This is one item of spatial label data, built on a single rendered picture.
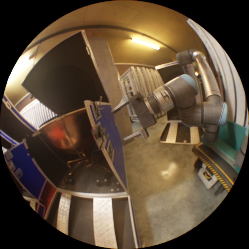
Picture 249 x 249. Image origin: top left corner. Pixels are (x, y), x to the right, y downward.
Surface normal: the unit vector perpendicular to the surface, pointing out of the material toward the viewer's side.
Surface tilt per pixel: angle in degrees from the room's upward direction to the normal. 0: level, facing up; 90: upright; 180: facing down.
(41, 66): 142
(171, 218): 0
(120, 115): 90
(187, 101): 116
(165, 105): 106
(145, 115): 74
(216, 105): 45
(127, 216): 2
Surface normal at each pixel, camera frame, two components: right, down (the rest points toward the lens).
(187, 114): -0.47, 0.77
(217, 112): -0.85, -0.01
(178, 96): -0.20, 0.52
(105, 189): -0.26, -0.93
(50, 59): 0.25, 0.89
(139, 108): -0.48, 0.08
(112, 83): 0.44, 0.13
